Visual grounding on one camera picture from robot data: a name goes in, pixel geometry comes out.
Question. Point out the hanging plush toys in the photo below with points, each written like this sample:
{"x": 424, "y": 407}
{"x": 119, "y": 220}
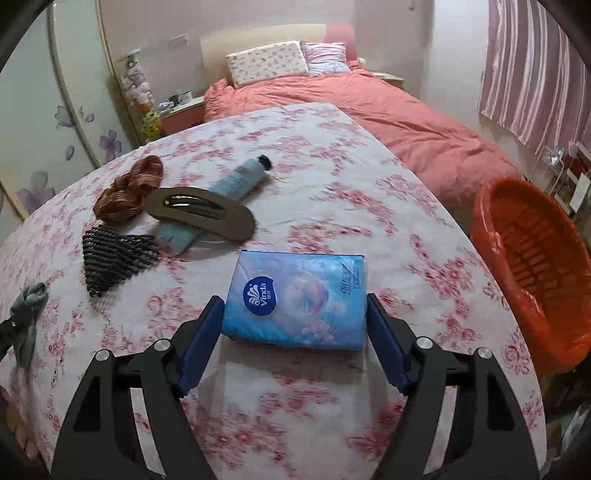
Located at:
{"x": 137, "y": 83}

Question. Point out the blue tissue pack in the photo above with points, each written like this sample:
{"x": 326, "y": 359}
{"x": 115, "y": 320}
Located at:
{"x": 295, "y": 300}

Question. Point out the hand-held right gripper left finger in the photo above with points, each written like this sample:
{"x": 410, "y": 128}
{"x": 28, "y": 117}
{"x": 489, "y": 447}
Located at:
{"x": 201, "y": 341}

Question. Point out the white wall socket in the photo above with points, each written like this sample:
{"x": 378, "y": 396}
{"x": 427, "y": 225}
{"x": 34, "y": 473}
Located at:
{"x": 178, "y": 41}

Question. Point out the yellow plush toy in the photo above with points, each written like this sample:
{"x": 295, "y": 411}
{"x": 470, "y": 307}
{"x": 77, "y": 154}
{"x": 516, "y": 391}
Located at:
{"x": 151, "y": 124}

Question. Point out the pink striped pillow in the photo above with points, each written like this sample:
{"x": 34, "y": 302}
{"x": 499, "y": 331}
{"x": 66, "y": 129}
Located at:
{"x": 325, "y": 57}

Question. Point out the brown hair clip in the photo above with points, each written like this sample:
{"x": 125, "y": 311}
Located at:
{"x": 231, "y": 226}

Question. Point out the wardrobe with flower doors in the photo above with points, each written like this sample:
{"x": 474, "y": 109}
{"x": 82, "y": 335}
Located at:
{"x": 27, "y": 115}

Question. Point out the beige and pink headboard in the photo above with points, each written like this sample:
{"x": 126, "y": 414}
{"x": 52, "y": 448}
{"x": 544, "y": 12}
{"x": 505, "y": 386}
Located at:
{"x": 217, "y": 46}

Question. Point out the bed with pink duvet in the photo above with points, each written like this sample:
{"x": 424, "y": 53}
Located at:
{"x": 369, "y": 106}

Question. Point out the pink nightstand with mugs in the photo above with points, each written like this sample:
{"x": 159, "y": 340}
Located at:
{"x": 182, "y": 117}

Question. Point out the black mesh net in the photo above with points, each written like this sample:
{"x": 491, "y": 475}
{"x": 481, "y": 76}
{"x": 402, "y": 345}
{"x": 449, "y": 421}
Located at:
{"x": 111, "y": 263}

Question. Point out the grey-green sock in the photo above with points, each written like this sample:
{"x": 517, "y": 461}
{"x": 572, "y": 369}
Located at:
{"x": 30, "y": 304}

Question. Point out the white floral pillow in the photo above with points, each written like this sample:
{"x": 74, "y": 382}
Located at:
{"x": 268, "y": 62}

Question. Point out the orange plastic laundry basket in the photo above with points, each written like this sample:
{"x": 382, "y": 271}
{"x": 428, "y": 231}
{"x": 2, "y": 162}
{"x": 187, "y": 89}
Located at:
{"x": 554, "y": 332}

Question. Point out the white trolley shelf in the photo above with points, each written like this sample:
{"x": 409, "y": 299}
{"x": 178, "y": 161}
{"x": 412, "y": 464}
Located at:
{"x": 577, "y": 180}

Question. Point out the brown scrunchie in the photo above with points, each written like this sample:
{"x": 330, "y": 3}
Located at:
{"x": 124, "y": 194}

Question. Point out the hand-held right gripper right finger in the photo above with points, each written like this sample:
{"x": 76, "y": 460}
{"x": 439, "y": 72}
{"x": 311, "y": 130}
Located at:
{"x": 390, "y": 341}

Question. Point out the blue tube with black cap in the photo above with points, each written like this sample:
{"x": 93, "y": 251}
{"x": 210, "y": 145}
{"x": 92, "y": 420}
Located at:
{"x": 235, "y": 184}

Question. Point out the pink curtain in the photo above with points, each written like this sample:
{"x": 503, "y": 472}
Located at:
{"x": 540, "y": 69}

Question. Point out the person's left hand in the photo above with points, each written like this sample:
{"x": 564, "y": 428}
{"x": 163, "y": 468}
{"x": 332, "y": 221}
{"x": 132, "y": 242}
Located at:
{"x": 21, "y": 434}

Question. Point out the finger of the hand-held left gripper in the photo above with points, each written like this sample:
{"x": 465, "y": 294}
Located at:
{"x": 8, "y": 333}

